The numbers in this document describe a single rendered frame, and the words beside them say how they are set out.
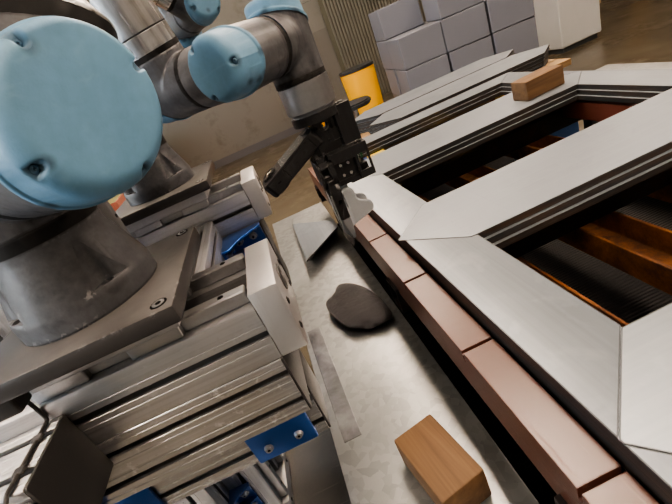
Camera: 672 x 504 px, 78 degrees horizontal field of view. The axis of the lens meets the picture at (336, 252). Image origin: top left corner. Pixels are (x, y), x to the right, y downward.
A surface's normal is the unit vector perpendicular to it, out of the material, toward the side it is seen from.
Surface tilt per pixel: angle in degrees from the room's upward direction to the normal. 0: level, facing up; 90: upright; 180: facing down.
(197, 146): 90
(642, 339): 0
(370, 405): 0
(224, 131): 90
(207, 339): 90
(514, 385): 0
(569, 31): 90
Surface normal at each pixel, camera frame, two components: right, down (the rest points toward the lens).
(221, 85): -0.44, 0.55
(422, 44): 0.14, 0.42
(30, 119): 0.84, 0.07
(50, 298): 0.22, 0.06
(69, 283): 0.42, -0.07
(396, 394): -0.36, -0.82
